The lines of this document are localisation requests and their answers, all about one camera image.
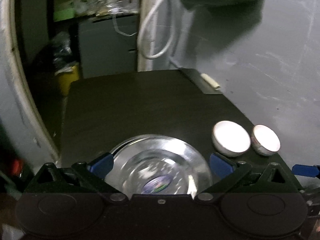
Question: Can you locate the red-rimmed white enamel bowl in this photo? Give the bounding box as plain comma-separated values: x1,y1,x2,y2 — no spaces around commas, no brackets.
251,124,281,157

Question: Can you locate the steel plate with sticker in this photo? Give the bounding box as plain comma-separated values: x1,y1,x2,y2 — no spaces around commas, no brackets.
105,135,214,197

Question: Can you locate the large steel plate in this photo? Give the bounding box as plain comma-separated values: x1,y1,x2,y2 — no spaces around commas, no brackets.
110,134,159,155

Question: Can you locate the red-lidded dark jar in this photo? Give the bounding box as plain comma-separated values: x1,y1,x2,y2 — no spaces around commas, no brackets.
11,159,24,176

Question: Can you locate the cream rolled paper tube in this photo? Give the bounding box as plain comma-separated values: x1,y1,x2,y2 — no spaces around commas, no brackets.
201,73,220,90

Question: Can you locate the yellow box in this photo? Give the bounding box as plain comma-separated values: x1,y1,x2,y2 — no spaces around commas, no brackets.
55,63,80,96

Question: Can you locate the metal dustpan sheet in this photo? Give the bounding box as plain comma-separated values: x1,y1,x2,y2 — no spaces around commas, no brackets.
169,57,222,94

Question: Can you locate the dark grey cabinet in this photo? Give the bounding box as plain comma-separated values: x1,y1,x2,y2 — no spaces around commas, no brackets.
78,14,138,79

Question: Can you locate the black plastic bag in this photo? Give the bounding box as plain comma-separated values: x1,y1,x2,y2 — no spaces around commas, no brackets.
52,31,73,69

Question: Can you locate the white flexible hose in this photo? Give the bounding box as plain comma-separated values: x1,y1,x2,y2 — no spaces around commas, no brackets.
137,0,176,60

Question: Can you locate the thin white cable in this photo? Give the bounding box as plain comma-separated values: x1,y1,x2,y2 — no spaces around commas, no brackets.
112,13,139,37

